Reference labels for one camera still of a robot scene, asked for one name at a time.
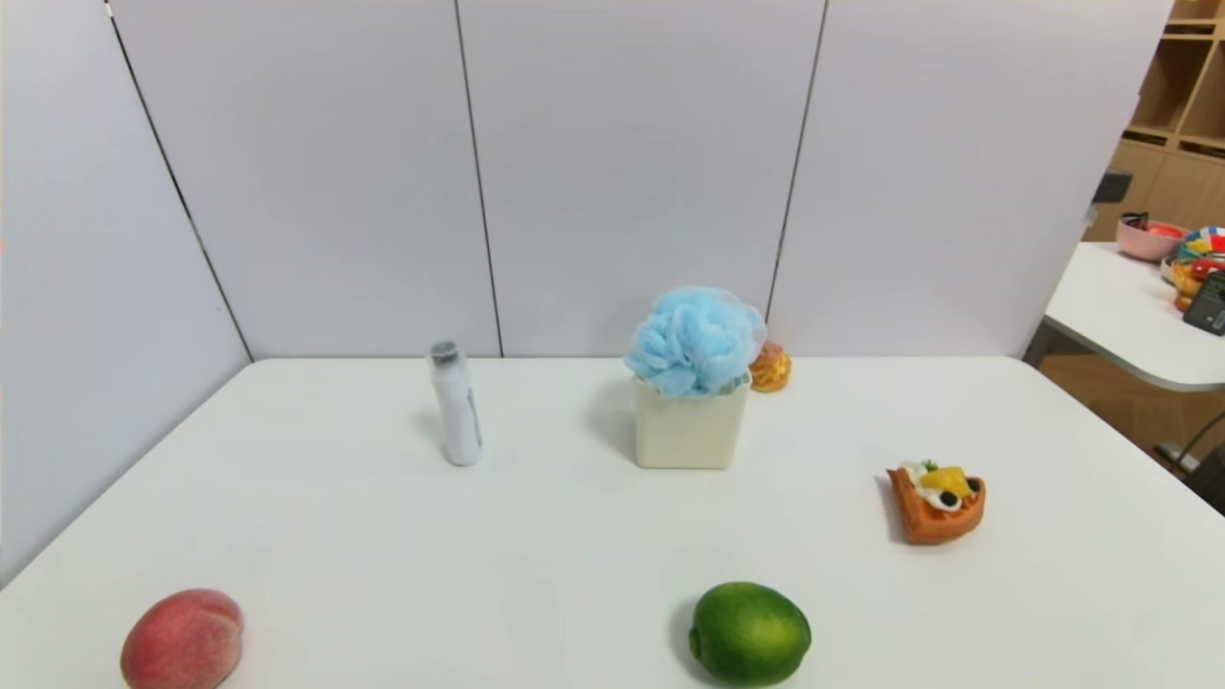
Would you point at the waffle slice with fruit topping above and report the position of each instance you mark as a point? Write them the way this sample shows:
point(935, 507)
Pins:
point(933, 510)

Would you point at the golden cream puff pastry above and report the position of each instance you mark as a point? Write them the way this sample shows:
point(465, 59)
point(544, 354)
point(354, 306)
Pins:
point(771, 368)

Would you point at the white square box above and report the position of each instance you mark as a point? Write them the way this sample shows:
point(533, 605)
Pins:
point(691, 431)

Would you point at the red peach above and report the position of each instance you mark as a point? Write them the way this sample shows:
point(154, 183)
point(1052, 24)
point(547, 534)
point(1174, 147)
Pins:
point(182, 639)

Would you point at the wooden shelf unit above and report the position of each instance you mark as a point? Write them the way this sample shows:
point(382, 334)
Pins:
point(1182, 105)

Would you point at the light blue mesh bath loofah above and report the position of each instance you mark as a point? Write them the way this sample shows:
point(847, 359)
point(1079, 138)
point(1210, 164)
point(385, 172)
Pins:
point(697, 341)

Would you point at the colourful striped ball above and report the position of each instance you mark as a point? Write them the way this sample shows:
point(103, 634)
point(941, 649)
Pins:
point(1204, 243)

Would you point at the orange yellow toy food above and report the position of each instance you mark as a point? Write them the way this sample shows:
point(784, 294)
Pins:
point(1189, 280)

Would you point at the green lime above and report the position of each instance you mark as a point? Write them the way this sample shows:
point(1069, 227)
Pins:
point(749, 634)

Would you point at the black keypad device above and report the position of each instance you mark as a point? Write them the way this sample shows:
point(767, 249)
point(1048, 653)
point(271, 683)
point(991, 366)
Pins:
point(1209, 304)

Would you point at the white cylindrical bottle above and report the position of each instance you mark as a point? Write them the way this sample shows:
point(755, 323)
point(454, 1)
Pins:
point(456, 407)

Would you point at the pink bowl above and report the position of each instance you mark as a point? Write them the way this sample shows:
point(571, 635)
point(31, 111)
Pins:
point(1148, 239)

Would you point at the dark grey bracket box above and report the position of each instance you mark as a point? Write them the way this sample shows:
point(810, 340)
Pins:
point(1113, 185)

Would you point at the white side table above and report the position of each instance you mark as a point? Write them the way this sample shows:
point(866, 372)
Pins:
point(1129, 316)

